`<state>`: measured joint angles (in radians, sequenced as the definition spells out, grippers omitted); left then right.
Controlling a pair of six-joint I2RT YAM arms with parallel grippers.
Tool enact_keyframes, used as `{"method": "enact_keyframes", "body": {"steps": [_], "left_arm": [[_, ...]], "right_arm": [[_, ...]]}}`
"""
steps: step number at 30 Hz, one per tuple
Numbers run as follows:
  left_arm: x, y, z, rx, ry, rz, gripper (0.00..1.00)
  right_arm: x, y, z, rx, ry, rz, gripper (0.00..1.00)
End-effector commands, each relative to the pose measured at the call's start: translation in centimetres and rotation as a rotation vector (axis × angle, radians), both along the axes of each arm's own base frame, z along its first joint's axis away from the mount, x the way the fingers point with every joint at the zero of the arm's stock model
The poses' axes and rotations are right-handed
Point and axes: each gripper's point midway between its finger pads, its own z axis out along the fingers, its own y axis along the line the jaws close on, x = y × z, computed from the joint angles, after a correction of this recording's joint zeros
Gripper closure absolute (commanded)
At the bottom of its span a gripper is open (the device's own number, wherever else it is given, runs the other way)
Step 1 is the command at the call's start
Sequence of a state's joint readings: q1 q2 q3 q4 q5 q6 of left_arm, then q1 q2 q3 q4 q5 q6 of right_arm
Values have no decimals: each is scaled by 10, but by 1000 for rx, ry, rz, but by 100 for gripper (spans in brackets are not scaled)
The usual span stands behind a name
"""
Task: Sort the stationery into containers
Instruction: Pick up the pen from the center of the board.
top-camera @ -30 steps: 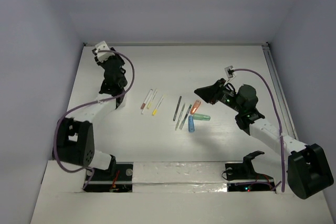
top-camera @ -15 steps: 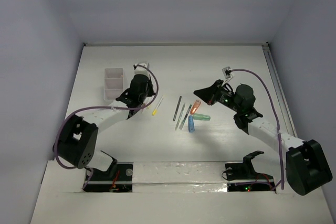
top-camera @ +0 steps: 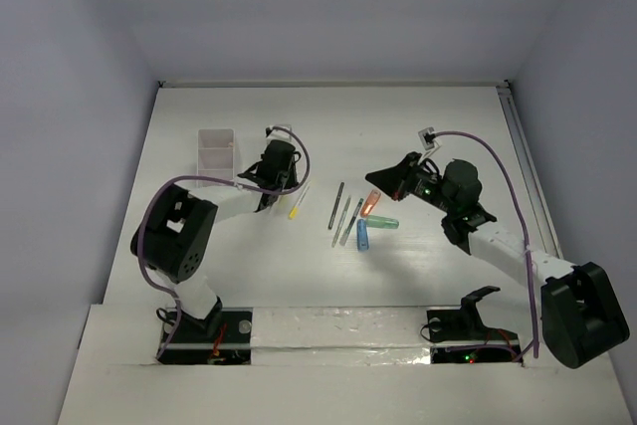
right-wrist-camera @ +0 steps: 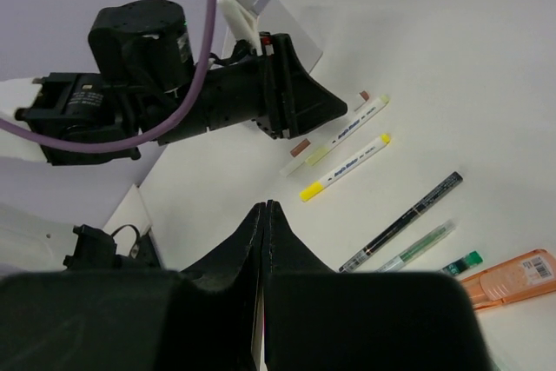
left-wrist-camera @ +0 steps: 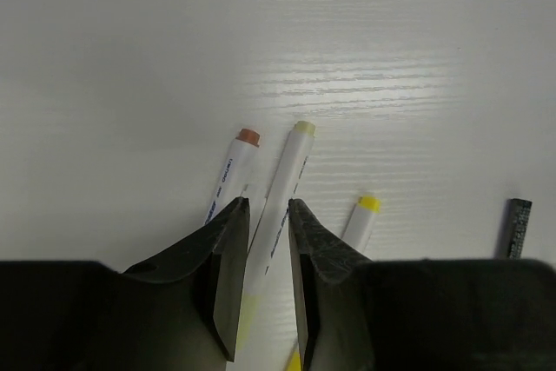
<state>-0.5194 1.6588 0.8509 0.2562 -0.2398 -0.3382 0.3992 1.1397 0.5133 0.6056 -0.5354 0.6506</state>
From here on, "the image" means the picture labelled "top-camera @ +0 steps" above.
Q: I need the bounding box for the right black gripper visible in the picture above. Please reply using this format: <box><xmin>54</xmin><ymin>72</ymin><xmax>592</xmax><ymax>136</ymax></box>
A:
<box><xmin>364</xmin><ymin>151</ymin><xmax>456</xmax><ymax>215</ymax></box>

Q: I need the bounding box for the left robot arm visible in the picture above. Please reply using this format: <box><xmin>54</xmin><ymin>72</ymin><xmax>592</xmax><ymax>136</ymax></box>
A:
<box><xmin>130</xmin><ymin>139</ymin><xmax>310</xmax><ymax>340</ymax></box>

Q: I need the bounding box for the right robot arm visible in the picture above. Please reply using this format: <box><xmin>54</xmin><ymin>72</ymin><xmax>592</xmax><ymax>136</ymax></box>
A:
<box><xmin>365</xmin><ymin>152</ymin><xmax>630</xmax><ymax>369</ymax></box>

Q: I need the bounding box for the orange translucent eraser case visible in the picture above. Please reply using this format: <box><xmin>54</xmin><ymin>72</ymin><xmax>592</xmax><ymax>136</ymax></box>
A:
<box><xmin>360</xmin><ymin>189</ymin><xmax>381</xmax><ymax>218</ymax></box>

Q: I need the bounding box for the green translucent eraser case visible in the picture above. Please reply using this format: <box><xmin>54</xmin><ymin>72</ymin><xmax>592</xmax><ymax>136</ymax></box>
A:
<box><xmin>365</xmin><ymin>215</ymin><xmax>399</xmax><ymax>230</ymax></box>

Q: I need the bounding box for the white pen yellow tip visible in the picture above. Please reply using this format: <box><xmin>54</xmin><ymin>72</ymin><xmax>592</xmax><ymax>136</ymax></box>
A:
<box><xmin>288</xmin><ymin>180</ymin><xmax>312</xmax><ymax>220</ymax></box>

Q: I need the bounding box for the dark grey pen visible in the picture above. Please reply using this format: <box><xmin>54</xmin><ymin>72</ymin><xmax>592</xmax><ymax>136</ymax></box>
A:
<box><xmin>327</xmin><ymin>181</ymin><xmax>345</xmax><ymax>231</ymax></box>

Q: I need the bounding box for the green dark pen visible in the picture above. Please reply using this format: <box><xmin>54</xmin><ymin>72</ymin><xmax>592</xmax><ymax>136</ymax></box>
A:
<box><xmin>339</xmin><ymin>198</ymin><xmax>364</xmax><ymax>247</ymax></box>

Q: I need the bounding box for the blue translucent eraser case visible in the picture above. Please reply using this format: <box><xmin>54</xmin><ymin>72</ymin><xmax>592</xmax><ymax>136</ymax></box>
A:
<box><xmin>356</xmin><ymin>218</ymin><xmax>369</xmax><ymax>252</ymax></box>

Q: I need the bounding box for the translucent pink pen holder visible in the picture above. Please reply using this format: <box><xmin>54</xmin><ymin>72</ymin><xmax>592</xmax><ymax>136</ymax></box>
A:
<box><xmin>197</xmin><ymin>128</ymin><xmax>235</xmax><ymax>180</ymax></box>

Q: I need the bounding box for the clear silver pen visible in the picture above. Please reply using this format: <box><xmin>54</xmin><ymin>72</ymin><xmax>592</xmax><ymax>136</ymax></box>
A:
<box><xmin>331</xmin><ymin>195</ymin><xmax>351</xmax><ymax>248</ymax></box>

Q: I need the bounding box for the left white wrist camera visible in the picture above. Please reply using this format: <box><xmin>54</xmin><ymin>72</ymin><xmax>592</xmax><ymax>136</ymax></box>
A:
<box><xmin>266</xmin><ymin>124</ymin><xmax>293</xmax><ymax>144</ymax></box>

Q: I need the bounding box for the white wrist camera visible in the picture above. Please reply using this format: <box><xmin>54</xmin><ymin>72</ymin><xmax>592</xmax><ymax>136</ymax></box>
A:
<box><xmin>266</xmin><ymin>124</ymin><xmax>293</xmax><ymax>144</ymax></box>
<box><xmin>418</xmin><ymin>126</ymin><xmax>440</xmax><ymax>158</ymax></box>

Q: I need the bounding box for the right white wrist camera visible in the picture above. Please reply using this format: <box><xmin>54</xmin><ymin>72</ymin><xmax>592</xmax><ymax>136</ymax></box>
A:
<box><xmin>418</xmin><ymin>126</ymin><xmax>440</xmax><ymax>158</ymax></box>

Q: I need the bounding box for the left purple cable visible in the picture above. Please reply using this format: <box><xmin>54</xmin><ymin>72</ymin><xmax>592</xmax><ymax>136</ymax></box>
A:
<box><xmin>138</xmin><ymin>126</ymin><xmax>312</xmax><ymax>360</ymax></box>

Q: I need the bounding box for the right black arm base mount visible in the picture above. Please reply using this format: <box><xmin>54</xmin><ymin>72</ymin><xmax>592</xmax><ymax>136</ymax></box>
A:
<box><xmin>419</xmin><ymin>286</ymin><xmax>523</xmax><ymax>365</ymax></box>

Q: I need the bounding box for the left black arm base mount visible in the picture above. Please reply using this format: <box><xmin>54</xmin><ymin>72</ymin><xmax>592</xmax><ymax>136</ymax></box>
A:
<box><xmin>158</xmin><ymin>309</ymin><xmax>253</xmax><ymax>365</ymax></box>

